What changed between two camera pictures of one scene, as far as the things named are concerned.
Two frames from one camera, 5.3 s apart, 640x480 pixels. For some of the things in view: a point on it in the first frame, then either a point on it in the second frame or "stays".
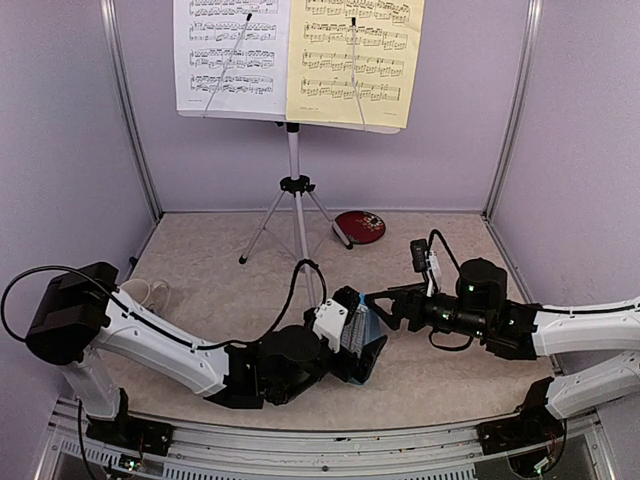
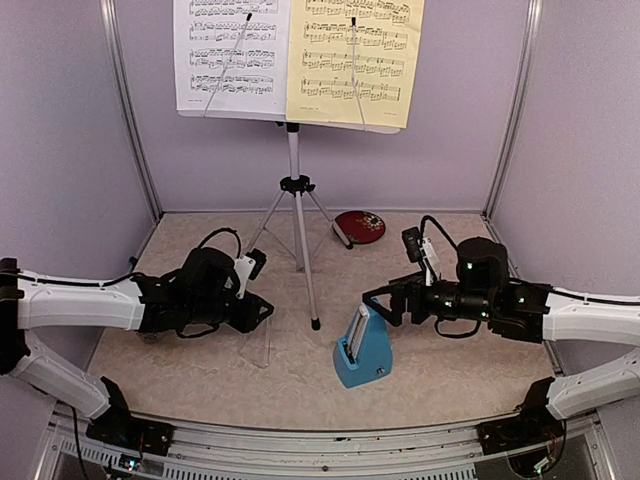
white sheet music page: (231, 55) stays
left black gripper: (348, 370) -> (248, 320)
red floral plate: (359, 227) stays
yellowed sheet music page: (353, 62) stays
